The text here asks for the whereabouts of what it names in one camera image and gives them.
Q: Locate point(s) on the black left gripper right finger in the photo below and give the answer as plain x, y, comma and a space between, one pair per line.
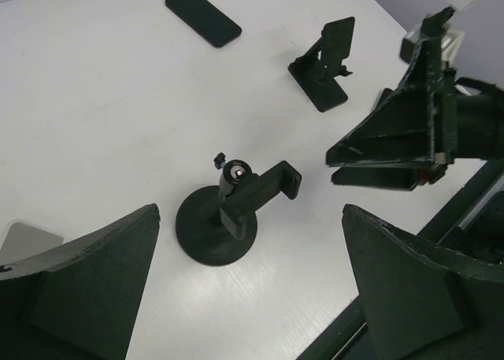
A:
422, 300

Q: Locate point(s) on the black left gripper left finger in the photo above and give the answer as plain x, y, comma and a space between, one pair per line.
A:
79, 300

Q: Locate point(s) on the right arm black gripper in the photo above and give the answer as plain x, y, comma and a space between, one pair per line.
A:
401, 129

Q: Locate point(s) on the black round-base clamp phone stand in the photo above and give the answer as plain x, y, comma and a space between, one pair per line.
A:
217, 225

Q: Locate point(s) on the black smartphone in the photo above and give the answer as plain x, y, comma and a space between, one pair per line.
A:
206, 20

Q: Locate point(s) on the white folding phone stand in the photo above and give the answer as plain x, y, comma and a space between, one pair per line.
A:
23, 240

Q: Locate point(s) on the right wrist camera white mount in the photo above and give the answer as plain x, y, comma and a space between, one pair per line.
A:
437, 24

